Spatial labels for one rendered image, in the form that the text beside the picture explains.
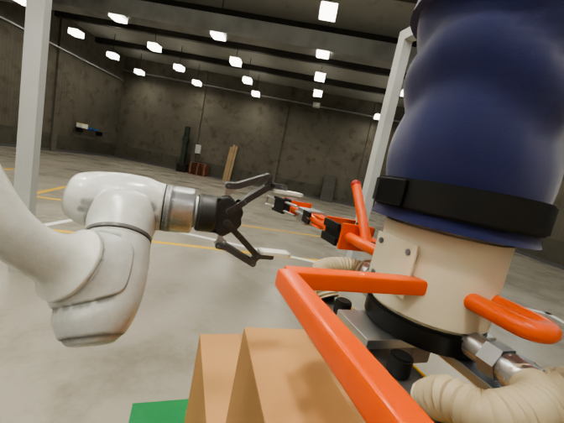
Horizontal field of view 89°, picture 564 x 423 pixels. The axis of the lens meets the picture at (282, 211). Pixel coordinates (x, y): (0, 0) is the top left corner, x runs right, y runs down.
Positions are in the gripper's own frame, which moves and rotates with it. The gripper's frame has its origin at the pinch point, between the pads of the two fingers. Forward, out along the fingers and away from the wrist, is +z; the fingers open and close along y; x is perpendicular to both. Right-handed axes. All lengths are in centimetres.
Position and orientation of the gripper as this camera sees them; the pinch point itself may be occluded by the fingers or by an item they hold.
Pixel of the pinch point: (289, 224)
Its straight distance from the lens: 63.3
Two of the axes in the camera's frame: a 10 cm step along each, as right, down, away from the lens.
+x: 3.1, 1.9, -9.3
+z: 9.3, 1.4, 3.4
